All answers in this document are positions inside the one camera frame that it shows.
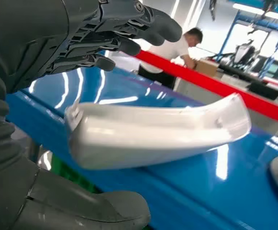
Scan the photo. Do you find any blue metal gantry frame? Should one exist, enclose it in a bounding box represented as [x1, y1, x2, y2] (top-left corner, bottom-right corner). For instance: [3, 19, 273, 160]
[215, 0, 278, 80]

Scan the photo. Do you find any brown cardboard box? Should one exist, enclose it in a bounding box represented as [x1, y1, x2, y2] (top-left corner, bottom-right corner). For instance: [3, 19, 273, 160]
[195, 59, 220, 78]

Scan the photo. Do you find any green plastic crate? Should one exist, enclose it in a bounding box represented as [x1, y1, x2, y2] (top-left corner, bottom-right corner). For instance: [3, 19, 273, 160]
[50, 154, 104, 194]

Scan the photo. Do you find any person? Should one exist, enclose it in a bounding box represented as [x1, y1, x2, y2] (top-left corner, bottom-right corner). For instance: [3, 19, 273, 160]
[137, 27, 204, 90]

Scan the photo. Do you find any red barrier tape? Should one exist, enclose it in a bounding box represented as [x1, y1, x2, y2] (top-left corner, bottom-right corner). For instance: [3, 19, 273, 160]
[135, 50, 278, 127]

